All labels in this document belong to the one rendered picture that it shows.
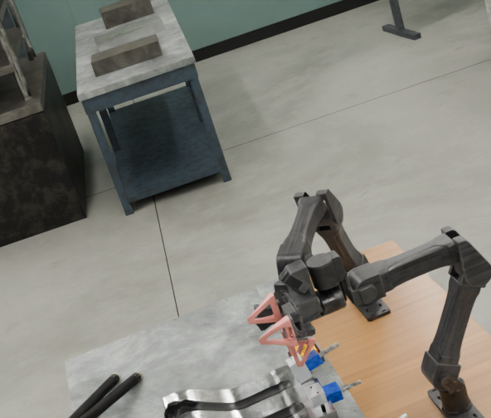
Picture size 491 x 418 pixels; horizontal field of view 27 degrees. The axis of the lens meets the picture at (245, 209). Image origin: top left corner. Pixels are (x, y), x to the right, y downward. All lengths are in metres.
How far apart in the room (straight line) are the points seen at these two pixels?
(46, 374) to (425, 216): 1.96
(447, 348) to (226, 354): 0.80
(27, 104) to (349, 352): 3.80
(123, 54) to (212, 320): 3.28
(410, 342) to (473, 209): 2.40
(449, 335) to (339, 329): 0.60
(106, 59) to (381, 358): 3.82
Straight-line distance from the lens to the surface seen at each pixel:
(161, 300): 5.16
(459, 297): 2.35
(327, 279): 2.20
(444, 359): 2.40
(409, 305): 2.94
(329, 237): 2.77
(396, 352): 2.76
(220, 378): 2.88
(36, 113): 6.27
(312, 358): 2.57
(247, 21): 8.93
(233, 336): 3.04
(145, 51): 6.21
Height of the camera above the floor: 2.31
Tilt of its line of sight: 23 degrees down
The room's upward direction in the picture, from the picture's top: 18 degrees counter-clockwise
